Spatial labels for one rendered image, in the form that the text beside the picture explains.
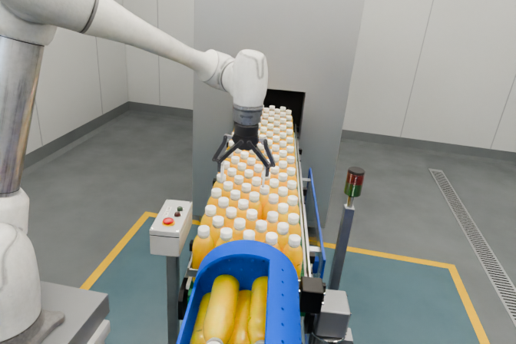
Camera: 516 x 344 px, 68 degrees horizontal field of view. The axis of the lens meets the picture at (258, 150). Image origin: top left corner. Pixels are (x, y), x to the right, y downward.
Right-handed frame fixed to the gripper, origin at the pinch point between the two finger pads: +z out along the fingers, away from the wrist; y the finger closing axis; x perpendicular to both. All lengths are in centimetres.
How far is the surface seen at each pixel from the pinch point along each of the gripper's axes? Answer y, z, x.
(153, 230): -27.3, 17.5, -8.0
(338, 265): 41, 44, 18
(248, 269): 5.1, 13.4, -26.8
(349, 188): 39.2, 7.9, 17.0
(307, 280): 24.0, 27.0, -13.0
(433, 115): 220, 76, 378
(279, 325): 13, 6, -51
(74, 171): -185, 127, 226
